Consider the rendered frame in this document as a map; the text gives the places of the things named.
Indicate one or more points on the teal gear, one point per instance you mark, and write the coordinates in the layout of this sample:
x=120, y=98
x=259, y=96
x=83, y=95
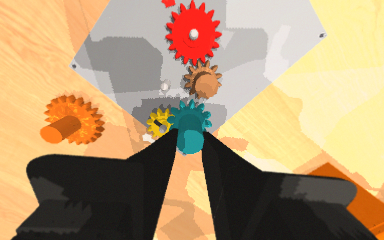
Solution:
x=191, y=123

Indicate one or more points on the brown gear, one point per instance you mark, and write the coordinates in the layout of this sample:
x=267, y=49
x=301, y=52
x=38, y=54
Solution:
x=203, y=80

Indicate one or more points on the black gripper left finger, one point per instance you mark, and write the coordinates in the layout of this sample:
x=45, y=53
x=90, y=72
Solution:
x=140, y=180

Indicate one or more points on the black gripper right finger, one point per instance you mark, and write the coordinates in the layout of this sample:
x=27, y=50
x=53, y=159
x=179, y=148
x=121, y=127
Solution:
x=239, y=192

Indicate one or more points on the grey flat board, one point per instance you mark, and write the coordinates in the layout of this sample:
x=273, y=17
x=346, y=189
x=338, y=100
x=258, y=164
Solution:
x=126, y=55

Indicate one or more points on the red curved arrow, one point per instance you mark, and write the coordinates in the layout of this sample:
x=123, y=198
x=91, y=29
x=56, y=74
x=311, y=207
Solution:
x=169, y=2

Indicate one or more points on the white curved arrow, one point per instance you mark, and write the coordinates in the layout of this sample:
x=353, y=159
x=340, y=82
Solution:
x=147, y=137

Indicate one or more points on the orange gear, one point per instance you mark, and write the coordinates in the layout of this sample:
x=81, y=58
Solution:
x=72, y=119

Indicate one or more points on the yellow gear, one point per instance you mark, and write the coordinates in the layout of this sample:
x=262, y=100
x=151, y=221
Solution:
x=157, y=121

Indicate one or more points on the red gear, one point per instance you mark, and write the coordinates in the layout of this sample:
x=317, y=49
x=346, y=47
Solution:
x=193, y=19

